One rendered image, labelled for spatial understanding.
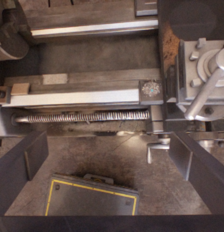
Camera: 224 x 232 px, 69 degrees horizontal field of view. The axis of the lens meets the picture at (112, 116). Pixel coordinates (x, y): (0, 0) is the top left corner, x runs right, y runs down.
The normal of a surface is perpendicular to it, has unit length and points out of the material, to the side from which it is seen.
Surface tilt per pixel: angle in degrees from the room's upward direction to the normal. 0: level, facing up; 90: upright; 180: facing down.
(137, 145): 0
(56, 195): 0
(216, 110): 0
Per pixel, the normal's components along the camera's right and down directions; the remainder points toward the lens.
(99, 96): -0.06, 0.48
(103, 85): -0.09, -0.12
